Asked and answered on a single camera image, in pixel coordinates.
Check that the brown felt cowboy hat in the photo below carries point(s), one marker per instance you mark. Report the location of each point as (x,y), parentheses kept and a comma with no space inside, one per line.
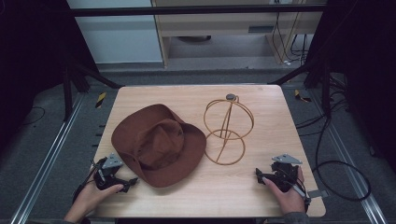
(158,146)

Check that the person's right hand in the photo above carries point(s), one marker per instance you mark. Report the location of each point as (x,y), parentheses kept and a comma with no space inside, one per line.
(289,199)

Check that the black curtain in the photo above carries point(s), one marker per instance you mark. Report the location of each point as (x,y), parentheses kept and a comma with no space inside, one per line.
(364,68)
(34,59)

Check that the black metal stand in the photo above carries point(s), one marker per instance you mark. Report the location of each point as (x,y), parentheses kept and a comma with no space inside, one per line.
(323,81)
(70,90)

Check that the person's left hand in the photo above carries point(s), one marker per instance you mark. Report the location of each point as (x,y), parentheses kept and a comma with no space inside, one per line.
(90,197)

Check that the black metal crossbar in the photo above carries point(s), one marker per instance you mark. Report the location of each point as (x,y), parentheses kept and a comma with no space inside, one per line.
(193,11)

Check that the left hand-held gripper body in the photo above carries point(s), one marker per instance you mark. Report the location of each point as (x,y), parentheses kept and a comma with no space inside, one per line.
(107,175)

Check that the silver floor rail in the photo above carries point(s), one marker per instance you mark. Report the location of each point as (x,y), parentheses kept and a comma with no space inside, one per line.
(348,158)
(46,161)

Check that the white cabinet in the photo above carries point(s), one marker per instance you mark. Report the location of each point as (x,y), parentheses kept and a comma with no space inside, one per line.
(121,40)

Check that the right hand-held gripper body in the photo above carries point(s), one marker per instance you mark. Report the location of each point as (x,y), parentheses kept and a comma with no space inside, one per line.
(285,174)

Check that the yellow black striped tape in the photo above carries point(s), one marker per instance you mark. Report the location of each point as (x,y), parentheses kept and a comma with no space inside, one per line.
(299,96)
(100,100)

